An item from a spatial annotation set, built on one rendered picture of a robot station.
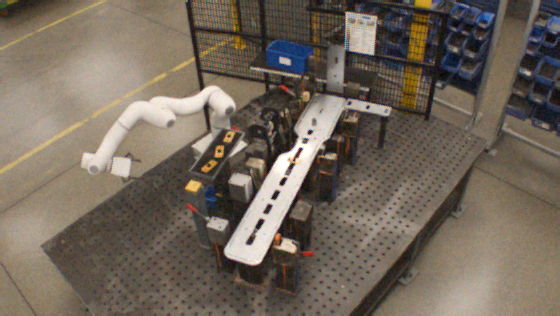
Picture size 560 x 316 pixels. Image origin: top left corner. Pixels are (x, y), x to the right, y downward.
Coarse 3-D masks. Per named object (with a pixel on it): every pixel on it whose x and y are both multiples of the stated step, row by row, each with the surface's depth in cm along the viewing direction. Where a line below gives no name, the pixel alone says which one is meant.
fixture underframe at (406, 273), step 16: (464, 176) 322; (464, 192) 338; (448, 208) 323; (464, 208) 349; (432, 224) 313; (416, 240) 278; (400, 272) 288; (416, 272) 310; (384, 288) 278; (80, 304) 301; (368, 304) 270
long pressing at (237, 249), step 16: (320, 96) 300; (304, 112) 287; (336, 112) 286; (304, 128) 276; (320, 128) 275; (320, 144) 266; (304, 160) 255; (272, 176) 247; (288, 176) 247; (304, 176) 247; (272, 192) 239; (288, 192) 238; (256, 208) 231; (272, 208) 231; (288, 208) 231; (240, 224) 223; (272, 224) 223; (240, 240) 217; (256, 240) 216; (272, 240) 217; (240, 256) 210; (256, 256) 209
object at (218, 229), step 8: (208, 224) 217; (216, 224) 217; (224, 224) 216; (208, 232) 219; (216, 232) 217; (224, 232) 216; (216, 240) 221; (224, 240) 219; (216, 248) 228; (224, 248) 225; (216, 256) 232; (224, 256) 230; (224, 264) 235; (232, 264) 237; (232, 272) 238
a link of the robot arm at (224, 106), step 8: (216, 96) 268; (224, 96) 268; (216, 104) 267; (224, 104) 265; (232, 104) 267; (216, 112) 269; (224, 112) 267; (232, 112) 271; (216, 120) 276; (224, 120) 278; (216, 128) 283
